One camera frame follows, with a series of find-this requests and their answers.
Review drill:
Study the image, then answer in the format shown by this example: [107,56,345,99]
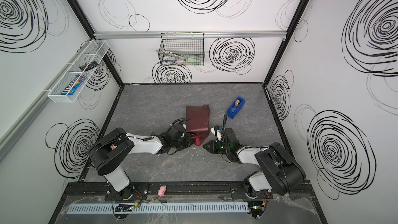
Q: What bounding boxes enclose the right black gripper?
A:
[203,140,231,155]

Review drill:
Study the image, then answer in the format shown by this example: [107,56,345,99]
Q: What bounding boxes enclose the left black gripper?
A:
[171,133,196,150]

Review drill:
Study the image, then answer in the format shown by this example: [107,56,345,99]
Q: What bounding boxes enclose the red wrapping paper sheet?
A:
[186,105,210,146]

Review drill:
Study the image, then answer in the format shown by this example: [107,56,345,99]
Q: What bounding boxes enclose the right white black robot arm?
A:
[204,114,306,199]

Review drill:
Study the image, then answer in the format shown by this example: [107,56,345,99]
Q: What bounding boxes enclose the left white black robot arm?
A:
[88,118,193,200]

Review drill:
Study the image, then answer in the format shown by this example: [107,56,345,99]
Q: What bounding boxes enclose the blue tape dispenser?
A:
[227,96,245,119]

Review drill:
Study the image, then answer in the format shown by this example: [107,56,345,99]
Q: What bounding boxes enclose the small pink pig figure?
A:
[157,186,167,198]

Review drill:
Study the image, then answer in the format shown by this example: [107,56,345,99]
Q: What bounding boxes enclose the green item in basket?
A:
[182,55,204,66]

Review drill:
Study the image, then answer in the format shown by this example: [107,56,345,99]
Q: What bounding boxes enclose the metal tongs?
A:
[156,50,187,61]

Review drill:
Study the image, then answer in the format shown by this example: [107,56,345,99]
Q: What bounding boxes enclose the blue candy packet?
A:
[61,75,86,95]

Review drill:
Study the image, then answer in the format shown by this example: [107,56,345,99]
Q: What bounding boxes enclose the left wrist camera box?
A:
[169,123,186,140]

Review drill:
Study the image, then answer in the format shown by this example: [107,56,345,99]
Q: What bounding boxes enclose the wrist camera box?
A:
[210,125,223,142]
[169,123,186,140]

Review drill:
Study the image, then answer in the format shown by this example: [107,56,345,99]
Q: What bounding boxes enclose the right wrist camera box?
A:
[210,125,223,142]

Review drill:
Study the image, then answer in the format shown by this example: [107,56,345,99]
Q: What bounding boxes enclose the grey slotted cable duct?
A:
[66,202,249,215]

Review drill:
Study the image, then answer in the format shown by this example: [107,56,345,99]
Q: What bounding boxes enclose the black wire wall basket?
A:
[158,32,205,66]

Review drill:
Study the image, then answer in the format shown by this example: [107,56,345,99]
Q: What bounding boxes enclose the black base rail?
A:
[63,180,315,201]

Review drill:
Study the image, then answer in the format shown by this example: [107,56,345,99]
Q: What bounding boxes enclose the white wire wall shelf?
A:
[47,39,110,103]

